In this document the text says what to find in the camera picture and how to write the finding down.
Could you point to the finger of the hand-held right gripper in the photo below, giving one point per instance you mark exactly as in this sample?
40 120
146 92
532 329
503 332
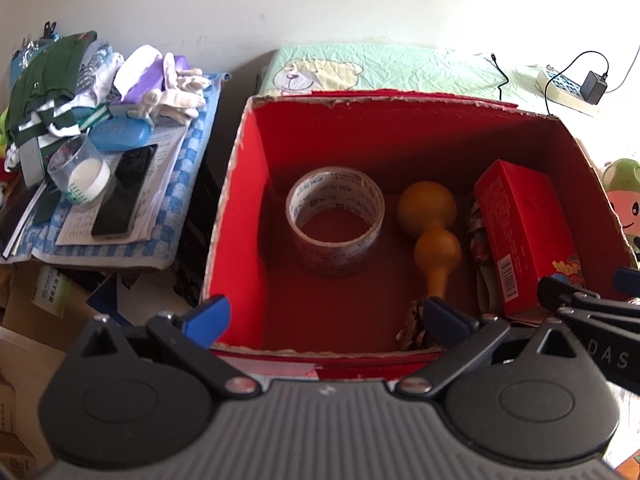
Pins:
629 279
565 292

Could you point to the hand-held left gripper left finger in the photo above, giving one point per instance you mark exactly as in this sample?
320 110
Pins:
207 319

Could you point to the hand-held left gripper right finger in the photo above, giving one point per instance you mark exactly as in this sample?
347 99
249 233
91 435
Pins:
447 322

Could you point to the brown pine cone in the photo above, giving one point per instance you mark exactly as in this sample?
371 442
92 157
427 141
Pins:
412 327

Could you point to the small red gift box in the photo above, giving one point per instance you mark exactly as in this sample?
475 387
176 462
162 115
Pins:
520 220

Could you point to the brown wooden gourd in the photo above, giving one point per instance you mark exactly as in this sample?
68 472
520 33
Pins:
427 207

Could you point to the printed packing tape roll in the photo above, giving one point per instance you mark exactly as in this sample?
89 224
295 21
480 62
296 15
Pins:
340 260

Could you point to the large red cardboard box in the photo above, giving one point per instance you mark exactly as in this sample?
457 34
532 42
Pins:
350 125

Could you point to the green plush toy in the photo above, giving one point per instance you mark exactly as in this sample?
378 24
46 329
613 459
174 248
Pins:
625 200

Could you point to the black smartphone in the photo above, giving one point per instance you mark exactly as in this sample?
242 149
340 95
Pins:
125 190

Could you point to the printed paper sheets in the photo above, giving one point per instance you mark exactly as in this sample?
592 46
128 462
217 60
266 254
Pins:
160 170

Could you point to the cardboard box with label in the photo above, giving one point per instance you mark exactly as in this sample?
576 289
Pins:
35 292

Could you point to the white round jar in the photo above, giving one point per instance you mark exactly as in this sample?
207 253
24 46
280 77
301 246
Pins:
87 180

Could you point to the blue checkered cloth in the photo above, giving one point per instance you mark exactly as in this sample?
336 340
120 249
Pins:
197 125

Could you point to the plain cardboard box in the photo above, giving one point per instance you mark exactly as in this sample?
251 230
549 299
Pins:
25 390

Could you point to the blue plastic case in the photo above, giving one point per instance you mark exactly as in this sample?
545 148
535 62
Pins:
120 132

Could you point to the stack of books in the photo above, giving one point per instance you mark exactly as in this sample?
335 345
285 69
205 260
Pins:
20 230

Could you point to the clear plastic cup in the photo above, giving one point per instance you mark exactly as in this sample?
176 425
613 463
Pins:
65 160

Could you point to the white cotton gloves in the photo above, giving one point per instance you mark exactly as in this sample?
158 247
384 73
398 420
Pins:
185 100

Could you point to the purple white packet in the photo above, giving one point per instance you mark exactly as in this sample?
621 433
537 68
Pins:
150 72

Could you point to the green bead toy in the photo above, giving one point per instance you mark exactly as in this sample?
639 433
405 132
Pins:
4 127

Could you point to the pile of green clothes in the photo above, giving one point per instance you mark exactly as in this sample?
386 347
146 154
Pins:
45 75

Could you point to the black binder clip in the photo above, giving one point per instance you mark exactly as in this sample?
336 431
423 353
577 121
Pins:
50 30

